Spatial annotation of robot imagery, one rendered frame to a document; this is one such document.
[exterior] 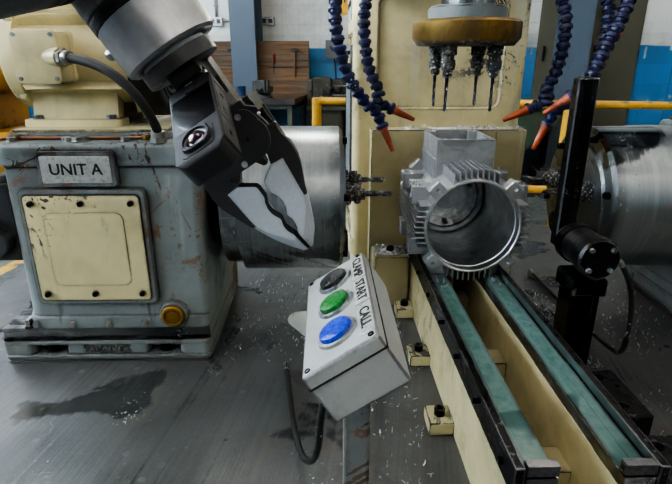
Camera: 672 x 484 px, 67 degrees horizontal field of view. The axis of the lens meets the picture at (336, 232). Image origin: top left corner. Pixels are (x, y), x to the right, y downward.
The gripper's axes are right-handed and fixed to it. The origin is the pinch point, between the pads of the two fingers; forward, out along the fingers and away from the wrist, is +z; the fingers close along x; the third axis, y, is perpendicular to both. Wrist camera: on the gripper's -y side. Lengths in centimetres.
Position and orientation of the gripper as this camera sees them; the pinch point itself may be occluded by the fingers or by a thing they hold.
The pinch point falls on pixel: (301, 239)
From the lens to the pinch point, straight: 49.4
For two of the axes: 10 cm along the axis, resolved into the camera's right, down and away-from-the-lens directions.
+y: -0.2, -3.3, 9.4
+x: -8.3, 5.3, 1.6
